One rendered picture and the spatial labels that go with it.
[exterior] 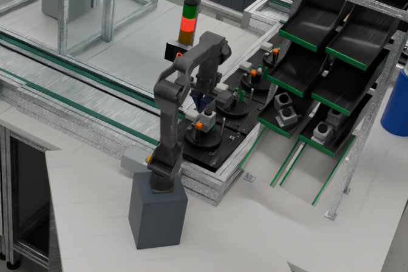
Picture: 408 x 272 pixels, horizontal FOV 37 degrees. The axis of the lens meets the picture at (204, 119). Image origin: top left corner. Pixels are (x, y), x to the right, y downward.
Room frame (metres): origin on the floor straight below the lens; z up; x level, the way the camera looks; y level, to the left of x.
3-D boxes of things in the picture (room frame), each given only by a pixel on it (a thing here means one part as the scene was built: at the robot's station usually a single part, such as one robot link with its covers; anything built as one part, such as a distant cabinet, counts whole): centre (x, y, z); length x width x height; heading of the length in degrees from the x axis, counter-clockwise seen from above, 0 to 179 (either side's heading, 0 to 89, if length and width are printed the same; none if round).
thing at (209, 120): (1.82, -0.01, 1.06); 0.08 x 0.04 x 0.07; 159
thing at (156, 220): (1.40, 0.09, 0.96); 0.14 x 0.14 x 0.20; 24
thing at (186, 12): (1.98, 0.12, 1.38); 0.05 x 0.05 x 0.05
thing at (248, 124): (2.04, -0.10, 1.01); 0.24 x 0.24 x 0.13; 69
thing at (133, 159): (1.64, 0.15, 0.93); 0.21 x 0.07 x 0.06; 69
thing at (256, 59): (2.50, -0.28, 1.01); 0.24 x 0.24 x 0.13; 69
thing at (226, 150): (1.80, -0.01, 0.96); 0.24 x 0.24 x 0.02; 69
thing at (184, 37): (1.98, 0.12, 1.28); 0.05 x 0.05 x 0.05
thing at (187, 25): (1.98, 0.12, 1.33); 0.05 x 0.05 x 0.05
